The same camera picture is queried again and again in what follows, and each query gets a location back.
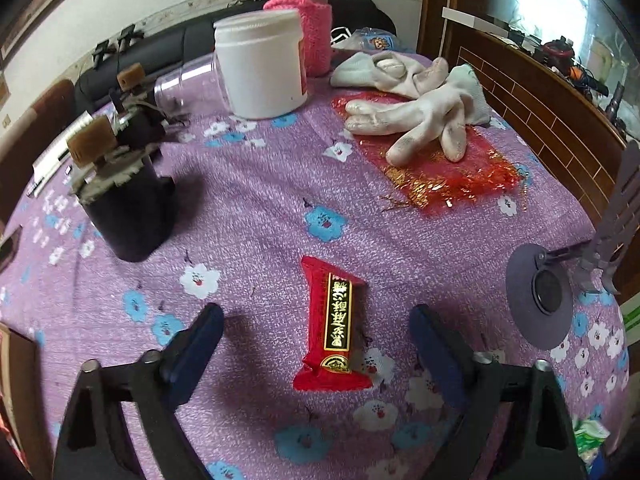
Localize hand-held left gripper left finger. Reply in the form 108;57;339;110
52;302;226;480

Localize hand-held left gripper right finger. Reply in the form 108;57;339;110
409;304;588;480

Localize red snack packet black label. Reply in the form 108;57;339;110
292;255;373;392

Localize shallow cardboard box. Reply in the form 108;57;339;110
0;322;51;480

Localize grey suction cup holder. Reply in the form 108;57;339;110
505;140;640;351

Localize black pot with wooden block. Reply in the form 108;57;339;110
66;114;177;263
109;63;168;148

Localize purple floral tablecloth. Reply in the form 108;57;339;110
0;50;631;480

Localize green snack packet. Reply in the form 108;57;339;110
570;417;611;480

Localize red mesh bag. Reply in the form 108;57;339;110
332;95;531;218

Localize white work glove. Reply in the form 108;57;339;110
330;51;451;98
345;65;493;163

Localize clear plastic cup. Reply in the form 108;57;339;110
154;55;231;113

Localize brown wooden cabinet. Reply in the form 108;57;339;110
417;0;640;241

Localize brown armchair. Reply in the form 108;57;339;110
0;77;76;221

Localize white plastic jar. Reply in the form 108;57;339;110
214;9;308;120

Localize black leather sofa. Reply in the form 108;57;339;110
74;0;396;106

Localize black tracker device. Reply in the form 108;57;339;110
92;39;117;68
117;25;146;48

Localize blue plastic packet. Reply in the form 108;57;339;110
345;27;401;53

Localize bottle with pink knitted sleeve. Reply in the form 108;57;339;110
263;0;333;78

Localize black bag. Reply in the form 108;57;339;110
327;0;398;36

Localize glass tank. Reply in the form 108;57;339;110
460;0;640;126

